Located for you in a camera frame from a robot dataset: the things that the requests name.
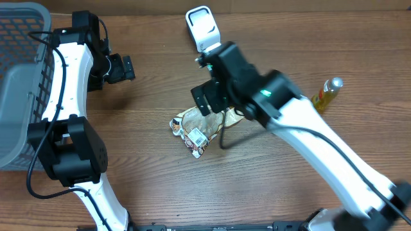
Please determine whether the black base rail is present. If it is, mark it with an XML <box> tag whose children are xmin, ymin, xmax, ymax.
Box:
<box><xmin>76</xmin><ymin>219</ymin><xmax>309</xmax><ymax>231</ymax></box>

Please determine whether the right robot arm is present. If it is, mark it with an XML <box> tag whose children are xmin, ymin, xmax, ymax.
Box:
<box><xmin>191</xmin><ymin>42</ymin><xmax>410</xmax><ymax>230</ymax></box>

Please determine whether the brown white snack bag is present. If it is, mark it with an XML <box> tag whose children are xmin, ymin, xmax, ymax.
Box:
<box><xmin>169</xmin><ymin>107</ymin><xmax>244</xmax><ymax>159</ymax></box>

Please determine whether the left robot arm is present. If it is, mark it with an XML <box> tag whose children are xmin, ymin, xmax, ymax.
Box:
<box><xmin>26</xmin><ymin>10</ymin><xmax>136</xmax><ymax>230</ymax></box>

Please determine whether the grey plastic shopping basket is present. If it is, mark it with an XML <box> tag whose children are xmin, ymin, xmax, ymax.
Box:
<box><xmin>1</xmin><ymin>2</ymin><xmax>54</xmax><ymax>171</ymax></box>

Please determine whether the yellow dish soap bottle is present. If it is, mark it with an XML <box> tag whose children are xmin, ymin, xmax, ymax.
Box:
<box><xmin>311</xmin><ymin>77</ymin><xmax>344</xmax><ymax>114</ymax></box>

